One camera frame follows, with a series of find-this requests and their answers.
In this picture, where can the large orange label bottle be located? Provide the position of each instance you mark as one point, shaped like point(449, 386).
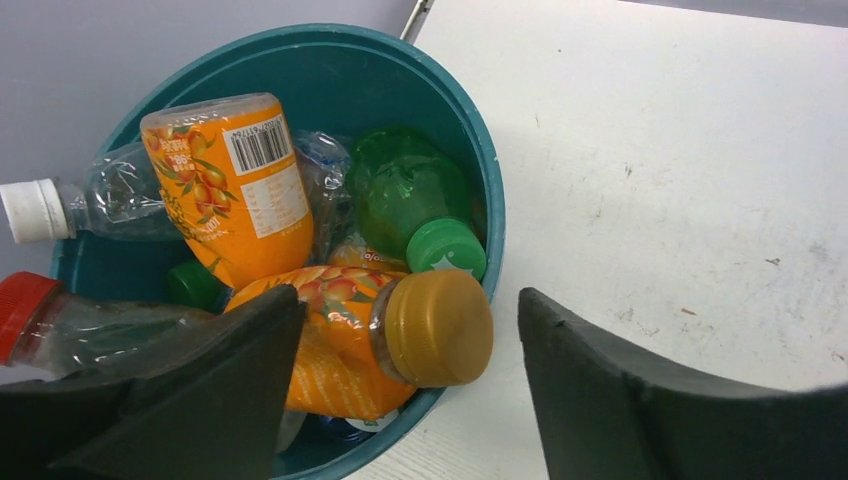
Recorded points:
point(354, 252)

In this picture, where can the small orange juice bottle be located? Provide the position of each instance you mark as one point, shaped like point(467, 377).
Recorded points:
point(371, 338)

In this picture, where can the clear bottle blue cap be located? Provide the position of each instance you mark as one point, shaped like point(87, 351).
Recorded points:
point(118, 198)

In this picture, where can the orange bottle with barcode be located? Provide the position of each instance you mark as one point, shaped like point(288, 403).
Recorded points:
point(231, 184)

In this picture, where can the blue label water bottle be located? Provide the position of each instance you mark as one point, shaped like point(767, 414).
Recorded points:
point(353, 431)

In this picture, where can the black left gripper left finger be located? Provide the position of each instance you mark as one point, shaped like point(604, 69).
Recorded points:
point(204, 404)

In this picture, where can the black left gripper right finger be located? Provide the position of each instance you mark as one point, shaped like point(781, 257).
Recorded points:
point(607, 408)

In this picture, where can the teal plastic bin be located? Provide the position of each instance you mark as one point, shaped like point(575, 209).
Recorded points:
point(341, 79)

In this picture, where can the crushed clear water bottle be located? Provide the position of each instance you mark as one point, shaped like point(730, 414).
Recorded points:
point(324, 162)

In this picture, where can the red cap small bottle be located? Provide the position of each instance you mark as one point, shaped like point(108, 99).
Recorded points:
point(47, 327)

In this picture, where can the green plastic bottle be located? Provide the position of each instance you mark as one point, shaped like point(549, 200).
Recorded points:
point(412, 202)

